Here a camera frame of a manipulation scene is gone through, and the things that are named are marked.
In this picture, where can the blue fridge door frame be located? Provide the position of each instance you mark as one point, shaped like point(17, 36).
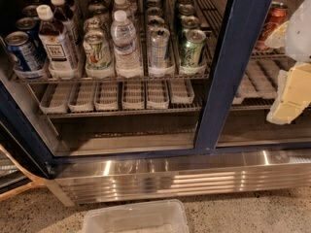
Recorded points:
point(242, 23)

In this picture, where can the clear plastic bin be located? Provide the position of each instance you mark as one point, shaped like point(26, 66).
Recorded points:
point(163, 216)

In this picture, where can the clear water bottle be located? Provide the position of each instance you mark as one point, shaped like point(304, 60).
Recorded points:
point(125, 41)
point(124, 6)

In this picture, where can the steel fridge bottom grille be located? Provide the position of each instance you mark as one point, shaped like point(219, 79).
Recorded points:
point(121, 180)

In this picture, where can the white green soda can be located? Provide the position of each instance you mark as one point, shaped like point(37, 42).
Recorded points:
point(97, 49)

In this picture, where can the brown tea bottle front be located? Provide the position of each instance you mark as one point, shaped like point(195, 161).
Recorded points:
point(54, 37)

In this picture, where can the blue pepsi can front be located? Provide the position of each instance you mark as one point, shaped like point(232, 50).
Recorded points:
point(24, 53)

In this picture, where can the top wire fridge shelf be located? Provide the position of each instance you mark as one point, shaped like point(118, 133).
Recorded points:
point(173, 70)

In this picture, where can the clear water bottle front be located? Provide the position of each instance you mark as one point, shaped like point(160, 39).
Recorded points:
point(125, 41)

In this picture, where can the green soda can front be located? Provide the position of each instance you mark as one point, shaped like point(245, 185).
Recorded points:
point(192, 47)

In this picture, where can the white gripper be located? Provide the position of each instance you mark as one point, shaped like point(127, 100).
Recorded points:
point(299, 33)

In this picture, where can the lower wire fridge shelf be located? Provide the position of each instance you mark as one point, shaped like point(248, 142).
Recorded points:
point(113, 98)

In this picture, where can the wire fridge shelf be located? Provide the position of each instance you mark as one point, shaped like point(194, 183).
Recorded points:
point(113, 98)
point(173, 70)

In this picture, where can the red coca cola can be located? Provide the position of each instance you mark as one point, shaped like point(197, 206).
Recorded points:
point(275, 17)

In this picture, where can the brown tea bottle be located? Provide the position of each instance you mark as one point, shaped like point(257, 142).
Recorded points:
point(54, 37)
point(63, 13)

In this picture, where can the slim silver energy can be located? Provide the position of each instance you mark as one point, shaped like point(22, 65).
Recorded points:
point(159, 47)

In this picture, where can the blue pepsi can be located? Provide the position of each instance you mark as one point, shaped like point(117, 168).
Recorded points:
point(31, 27)
point(24, 53)

